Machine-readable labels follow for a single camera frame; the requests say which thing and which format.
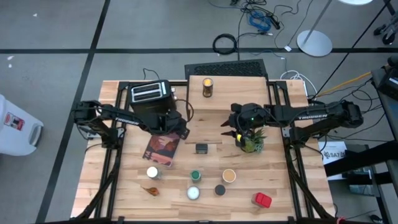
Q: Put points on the red-lid spice jar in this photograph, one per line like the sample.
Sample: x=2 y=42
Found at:
x=262 y=200

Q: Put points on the white plastic bin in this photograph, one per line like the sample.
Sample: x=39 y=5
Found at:
x=15 y=130

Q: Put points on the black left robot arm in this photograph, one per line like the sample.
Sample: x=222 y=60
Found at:
x=124 y=119

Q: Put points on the floral candle tin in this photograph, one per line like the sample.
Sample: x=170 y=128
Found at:
x=193 y=193

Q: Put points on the black caster wheel frame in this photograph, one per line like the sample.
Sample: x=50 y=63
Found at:
x=388 y=39

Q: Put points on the dark green spice tin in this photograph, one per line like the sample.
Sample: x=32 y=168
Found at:
x=201 y=148

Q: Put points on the black device box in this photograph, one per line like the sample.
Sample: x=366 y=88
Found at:
x=390 y=84

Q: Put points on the white lamp shade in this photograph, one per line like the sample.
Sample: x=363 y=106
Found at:
x=354 y=1

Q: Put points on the black-lid orange spice jar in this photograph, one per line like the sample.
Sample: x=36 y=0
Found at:
x=219 y=190

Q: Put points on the yellow-lid spice jar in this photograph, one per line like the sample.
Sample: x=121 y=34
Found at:
x=207 y=88

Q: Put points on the potted succulent plant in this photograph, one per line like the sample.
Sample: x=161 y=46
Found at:
x=253 y=143

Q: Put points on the white-lid spice jar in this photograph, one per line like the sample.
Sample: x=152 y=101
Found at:
x=152 y=172

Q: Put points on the white paper sign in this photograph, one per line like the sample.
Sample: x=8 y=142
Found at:
x=329 y=154

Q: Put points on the black mesh panel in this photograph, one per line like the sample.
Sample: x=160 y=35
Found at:
x=227 y=69

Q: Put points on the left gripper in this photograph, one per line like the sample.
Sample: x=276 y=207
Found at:
x=171 y=123

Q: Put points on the round tan-top tin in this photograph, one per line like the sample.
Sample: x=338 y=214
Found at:
x=229 y=176

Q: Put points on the landscape cover book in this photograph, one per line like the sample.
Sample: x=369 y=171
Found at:
x=161 y=152

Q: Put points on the black table frame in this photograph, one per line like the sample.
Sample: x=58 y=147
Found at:
x=122 y=84

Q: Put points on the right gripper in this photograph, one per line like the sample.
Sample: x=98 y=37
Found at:
x=248 y=118

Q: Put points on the black toaster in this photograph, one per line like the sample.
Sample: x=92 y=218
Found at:
x=149 y=91

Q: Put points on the black metal stand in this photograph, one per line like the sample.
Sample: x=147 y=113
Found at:
x=357 y=159

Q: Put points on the grey lamp stand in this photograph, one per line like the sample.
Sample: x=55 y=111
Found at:
x=314 y=43

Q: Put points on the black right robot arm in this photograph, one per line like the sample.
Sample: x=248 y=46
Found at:
x=311 y=116

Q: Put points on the green-lid spice jar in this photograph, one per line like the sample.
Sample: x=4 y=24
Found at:
x=195 y=175

